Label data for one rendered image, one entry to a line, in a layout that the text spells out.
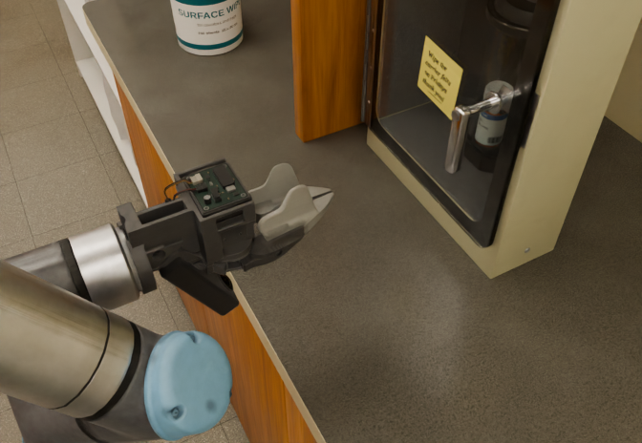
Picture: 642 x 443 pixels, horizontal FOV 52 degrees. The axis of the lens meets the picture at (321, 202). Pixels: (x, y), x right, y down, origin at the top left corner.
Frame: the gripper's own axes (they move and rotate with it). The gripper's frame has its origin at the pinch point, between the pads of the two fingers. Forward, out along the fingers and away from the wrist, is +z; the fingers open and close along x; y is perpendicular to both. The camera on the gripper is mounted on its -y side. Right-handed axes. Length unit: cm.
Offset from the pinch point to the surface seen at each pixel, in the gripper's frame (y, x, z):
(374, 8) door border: 4.8, 25.0, 21.5
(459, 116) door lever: 5.9, -0.7, 16.3
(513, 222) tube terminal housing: -10.0, -5.4, 23.9
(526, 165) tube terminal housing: -0.4, -5.4, 23.2
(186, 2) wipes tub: -9, 65, 7
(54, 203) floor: -115, 145, -28
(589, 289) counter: -20.5, -12.9, 33.1
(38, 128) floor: -115, 191, -24
